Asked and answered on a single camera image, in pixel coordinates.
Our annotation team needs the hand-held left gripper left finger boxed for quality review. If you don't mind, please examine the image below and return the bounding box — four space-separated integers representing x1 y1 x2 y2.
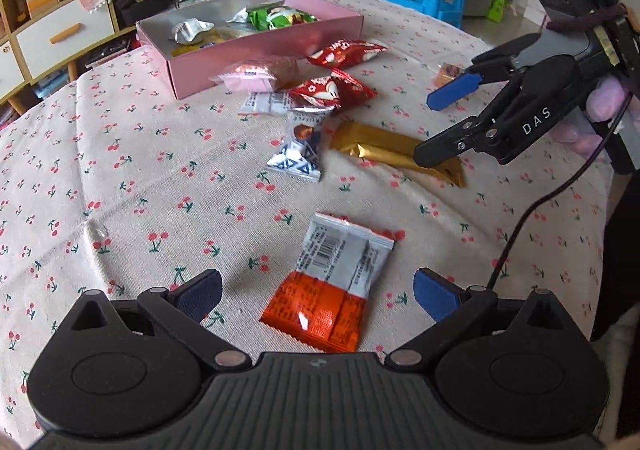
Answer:
62 269 252 371

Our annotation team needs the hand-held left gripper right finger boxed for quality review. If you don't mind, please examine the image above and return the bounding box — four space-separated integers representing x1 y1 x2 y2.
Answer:
384 268 573 371

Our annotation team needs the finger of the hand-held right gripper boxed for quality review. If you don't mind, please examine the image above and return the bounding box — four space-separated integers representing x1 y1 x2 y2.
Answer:
413 115 501 169
427 34 536 110

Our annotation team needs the brown biscuit packet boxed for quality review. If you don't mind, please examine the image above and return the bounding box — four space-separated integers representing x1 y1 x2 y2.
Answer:
434 62 472 91

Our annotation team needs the gold snack bar packet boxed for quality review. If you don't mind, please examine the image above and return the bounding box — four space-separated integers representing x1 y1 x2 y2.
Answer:
328 122 466 189

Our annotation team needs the orange white snack packet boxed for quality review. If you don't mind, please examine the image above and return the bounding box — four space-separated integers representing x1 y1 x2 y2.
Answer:
259 212 396 354

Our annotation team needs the red snack packet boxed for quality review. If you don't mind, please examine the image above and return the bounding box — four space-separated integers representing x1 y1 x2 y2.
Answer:
307 38 389 70
288 70 377 112

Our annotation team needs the blue white patterned packet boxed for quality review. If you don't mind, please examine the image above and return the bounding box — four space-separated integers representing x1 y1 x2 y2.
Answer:
265 110 334 183

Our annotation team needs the white blue snack packet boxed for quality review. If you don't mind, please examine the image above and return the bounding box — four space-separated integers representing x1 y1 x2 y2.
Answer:
238 90 302 115

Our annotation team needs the green snack packet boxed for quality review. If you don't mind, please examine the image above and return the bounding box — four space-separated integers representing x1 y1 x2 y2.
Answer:
247 4 321 31

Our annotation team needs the pink nougat bar packet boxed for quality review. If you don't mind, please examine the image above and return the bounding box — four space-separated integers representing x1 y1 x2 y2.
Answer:
207 56 302 94

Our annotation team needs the pink cardboard box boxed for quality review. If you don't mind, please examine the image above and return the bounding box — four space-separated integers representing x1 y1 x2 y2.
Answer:
135 0 365 101

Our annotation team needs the yellow snack packet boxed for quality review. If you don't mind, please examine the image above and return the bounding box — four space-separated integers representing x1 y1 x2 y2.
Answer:
172 36 222 58

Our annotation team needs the silver snack packet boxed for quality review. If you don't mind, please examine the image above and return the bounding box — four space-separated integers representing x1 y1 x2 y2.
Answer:
172 17 217 44

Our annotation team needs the person's right hand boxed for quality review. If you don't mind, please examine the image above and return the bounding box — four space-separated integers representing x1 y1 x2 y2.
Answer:
572 78 632 154

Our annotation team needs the cherry print tablecloth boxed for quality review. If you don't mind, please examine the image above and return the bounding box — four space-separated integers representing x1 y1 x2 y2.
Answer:
0 0 621 450

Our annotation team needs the white cabinet drawer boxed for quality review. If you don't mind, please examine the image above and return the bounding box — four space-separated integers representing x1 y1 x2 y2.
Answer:
14 4 119 81
0 40 27 101

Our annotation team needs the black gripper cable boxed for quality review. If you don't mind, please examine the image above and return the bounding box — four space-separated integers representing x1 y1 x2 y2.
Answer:
486 0 632 289

